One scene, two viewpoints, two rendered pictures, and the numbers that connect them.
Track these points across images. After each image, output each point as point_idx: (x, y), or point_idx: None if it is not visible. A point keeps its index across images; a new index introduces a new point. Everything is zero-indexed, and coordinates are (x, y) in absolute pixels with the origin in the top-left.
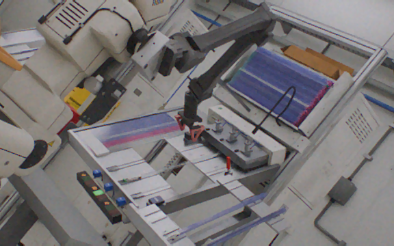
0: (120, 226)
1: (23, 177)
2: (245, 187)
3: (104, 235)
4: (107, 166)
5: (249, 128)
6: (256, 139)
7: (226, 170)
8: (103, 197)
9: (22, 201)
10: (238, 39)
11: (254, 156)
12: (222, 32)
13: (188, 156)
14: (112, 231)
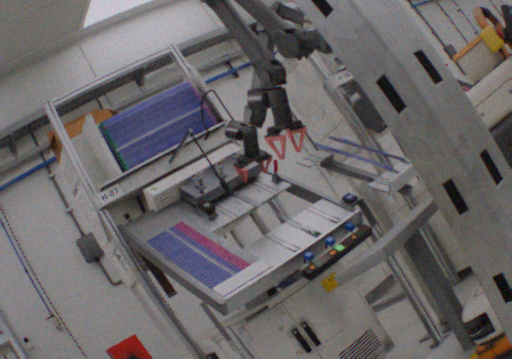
0: (288, 311)
1: (418, 213)
2: (311, 153)
3: (291, 330)
4: (290, 254)
5: (198, 165)
6: (219, 158)
7: (263, 184)
8: (346, 241)
9: (415, 241)
10: (269, 41)
11: None
12: None
13: (243, 210)
14: (290, 320)
